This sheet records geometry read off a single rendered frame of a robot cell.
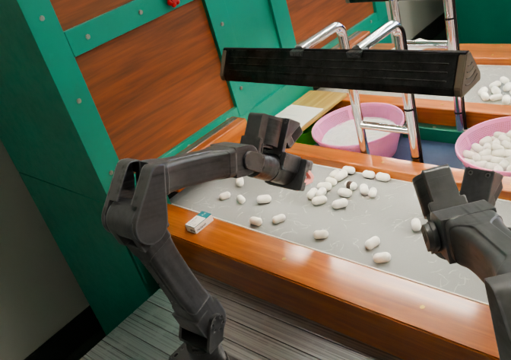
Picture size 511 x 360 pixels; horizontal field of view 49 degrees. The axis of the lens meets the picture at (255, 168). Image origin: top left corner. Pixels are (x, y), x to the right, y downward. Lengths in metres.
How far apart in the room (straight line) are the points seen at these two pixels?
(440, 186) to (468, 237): 0.16
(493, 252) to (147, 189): 0.50
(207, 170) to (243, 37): 0.79
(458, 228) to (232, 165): 0.47
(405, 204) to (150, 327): 0.63
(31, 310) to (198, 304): 1.37
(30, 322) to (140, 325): 1.06
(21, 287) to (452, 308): 1.65
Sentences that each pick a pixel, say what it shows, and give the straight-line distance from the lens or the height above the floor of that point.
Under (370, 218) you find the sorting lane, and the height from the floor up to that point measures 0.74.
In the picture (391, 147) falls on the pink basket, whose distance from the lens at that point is 1.60.
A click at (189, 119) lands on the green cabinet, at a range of 1.59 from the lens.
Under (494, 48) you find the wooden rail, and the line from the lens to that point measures 2.03.
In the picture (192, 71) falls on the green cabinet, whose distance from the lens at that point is 1.58.
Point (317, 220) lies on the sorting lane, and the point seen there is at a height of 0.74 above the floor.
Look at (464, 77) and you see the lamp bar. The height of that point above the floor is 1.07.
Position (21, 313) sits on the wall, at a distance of 2.32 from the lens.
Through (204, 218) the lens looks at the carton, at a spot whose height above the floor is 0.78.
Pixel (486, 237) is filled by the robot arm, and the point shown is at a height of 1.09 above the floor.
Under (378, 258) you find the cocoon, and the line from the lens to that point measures 1.15.
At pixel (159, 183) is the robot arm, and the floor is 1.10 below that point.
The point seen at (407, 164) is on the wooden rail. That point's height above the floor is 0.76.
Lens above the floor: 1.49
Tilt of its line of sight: 28 degrees down
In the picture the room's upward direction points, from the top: 17 degrees counter-clockwise
